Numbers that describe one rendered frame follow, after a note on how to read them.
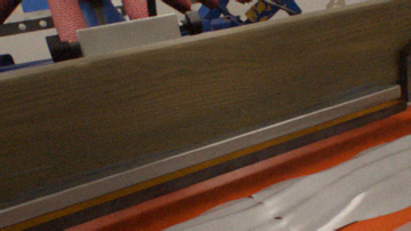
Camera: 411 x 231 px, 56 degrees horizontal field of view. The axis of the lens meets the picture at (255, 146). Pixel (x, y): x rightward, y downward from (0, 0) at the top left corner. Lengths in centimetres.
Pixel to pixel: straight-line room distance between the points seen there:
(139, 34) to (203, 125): 29
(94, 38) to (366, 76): 34
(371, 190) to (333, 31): 12
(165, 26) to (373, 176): 36
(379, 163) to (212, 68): 13
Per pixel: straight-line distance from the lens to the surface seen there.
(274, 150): 29
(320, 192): 23
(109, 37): 52
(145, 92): 24
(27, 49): 439
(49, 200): 24
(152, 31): 53
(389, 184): 24
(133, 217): 27
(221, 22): 92
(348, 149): 31
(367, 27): 31
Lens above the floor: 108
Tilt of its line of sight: 21 degrees down
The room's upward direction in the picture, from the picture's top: 10 degrees counter-clockwise
